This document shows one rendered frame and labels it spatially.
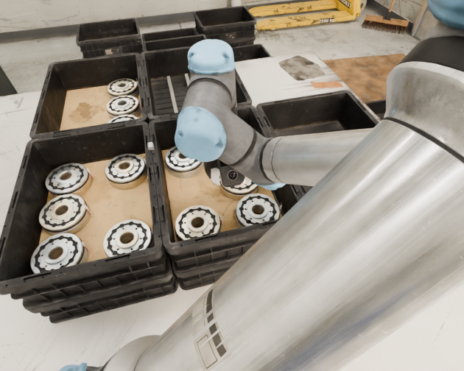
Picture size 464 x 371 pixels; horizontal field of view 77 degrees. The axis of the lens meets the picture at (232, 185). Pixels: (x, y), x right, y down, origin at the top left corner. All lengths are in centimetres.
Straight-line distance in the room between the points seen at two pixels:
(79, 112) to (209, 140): 76
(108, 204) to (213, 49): 47
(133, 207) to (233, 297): 61
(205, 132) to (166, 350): 27
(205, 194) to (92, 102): 58
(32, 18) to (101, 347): 366
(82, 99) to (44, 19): 291
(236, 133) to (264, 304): 32
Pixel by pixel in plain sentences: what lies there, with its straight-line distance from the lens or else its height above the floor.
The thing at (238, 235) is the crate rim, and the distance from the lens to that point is 57.
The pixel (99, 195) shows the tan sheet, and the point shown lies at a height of 83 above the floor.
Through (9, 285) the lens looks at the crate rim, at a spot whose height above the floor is 93.
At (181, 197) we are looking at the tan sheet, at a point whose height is 83.
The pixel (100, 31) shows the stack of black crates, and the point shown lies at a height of 54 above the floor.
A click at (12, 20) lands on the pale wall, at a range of 413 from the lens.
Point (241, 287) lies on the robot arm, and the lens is 18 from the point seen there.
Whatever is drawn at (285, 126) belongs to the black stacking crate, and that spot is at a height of 84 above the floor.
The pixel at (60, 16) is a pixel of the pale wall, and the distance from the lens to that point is 402.
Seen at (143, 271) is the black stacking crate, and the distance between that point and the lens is 65.
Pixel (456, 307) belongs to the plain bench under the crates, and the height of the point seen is 70.
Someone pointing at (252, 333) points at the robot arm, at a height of 125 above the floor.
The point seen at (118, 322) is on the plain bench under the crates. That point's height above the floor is 70.
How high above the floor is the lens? 142
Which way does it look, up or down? 50 degrees down
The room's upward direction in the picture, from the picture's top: straight up
